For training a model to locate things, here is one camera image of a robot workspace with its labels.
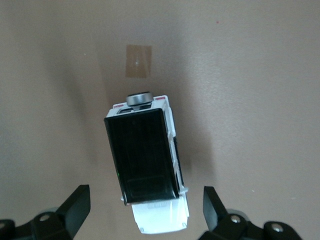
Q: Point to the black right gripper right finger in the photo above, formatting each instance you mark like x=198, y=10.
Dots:
x=212, y=207

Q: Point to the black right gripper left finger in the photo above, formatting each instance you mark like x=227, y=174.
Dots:
x=75, y=207

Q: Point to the white jeep toy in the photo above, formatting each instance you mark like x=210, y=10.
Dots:
x=145, y=155

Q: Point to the brown tape square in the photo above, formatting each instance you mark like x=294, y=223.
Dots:
x=138, y=61

